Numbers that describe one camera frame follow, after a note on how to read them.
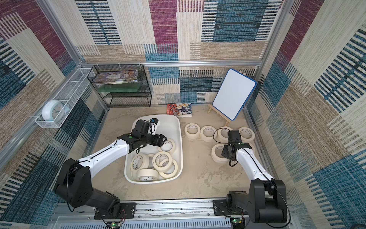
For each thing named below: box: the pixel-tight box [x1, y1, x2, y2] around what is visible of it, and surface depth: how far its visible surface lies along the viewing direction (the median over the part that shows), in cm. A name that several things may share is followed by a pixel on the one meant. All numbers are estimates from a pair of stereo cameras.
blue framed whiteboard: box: [212, 68, 257, 121], surface depth 93 cm
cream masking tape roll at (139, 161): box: [130, 152, 150, 173], surface depth 86 cm
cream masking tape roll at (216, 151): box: [211, 143, 229, 164], surface depth 88 cm
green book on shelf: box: [96, 82, 143, 93], surface depth 101 cm
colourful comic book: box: [166, 103, 193, 118], surface depth 117 cm
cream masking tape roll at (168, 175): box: [158, 158, 179, 179], surface depth 84 cm
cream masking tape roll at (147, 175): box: [136, 168, 159, 182], surface depth 81 cm
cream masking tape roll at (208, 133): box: [200, 125, 217, 143], surface depth 102 cm
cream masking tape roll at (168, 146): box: [157, 138, 176, 153], surface depth 96 cm
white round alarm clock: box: [41, 99, 71, 123], surface depth 64 cm
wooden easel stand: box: [207, 104, 231, 126], surface depth 107 cm
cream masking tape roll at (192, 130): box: [184, 122, 201, 140], surface depth 104 cm
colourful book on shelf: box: [92, 70, 139, 85], surface depth 83 cm
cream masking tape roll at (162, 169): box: [152, 150, 173, 172], surface depth 84 cm
